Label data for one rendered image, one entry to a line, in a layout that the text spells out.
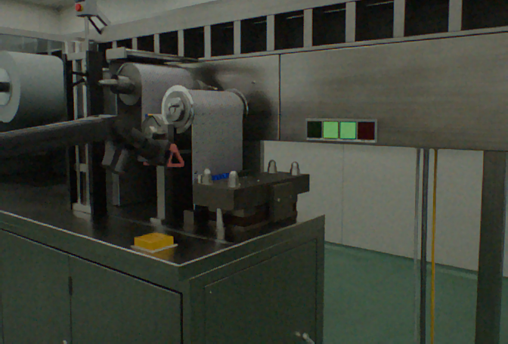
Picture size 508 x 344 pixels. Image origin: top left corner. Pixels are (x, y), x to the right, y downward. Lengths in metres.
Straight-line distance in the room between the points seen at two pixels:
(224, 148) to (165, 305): 0.56
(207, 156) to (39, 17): 6.21
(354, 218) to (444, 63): 2.90
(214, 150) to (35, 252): 0.68
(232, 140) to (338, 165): 2.65
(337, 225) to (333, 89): 2.83
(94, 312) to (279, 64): 0.97
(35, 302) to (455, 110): 1.44
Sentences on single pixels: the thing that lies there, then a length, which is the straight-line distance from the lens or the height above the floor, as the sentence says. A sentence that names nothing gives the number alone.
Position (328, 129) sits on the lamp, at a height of 1.19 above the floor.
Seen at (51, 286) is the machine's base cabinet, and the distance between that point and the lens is 1.63.
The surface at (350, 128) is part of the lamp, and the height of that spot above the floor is 1.19.
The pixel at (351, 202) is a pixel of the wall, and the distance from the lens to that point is 4.09.
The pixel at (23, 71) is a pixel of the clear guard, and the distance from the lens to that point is 2.24.
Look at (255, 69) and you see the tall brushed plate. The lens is 1.64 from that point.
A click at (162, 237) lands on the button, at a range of 1.18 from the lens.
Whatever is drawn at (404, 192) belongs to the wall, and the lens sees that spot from 3.89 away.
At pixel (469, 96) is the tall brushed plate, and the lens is 1.32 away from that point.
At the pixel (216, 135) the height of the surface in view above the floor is 1.17.
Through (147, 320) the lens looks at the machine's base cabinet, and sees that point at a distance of 1.24.
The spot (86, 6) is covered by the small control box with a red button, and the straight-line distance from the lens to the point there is 1.89.
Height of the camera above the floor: 1.24
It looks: 5 degrees down
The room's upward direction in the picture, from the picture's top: straight up
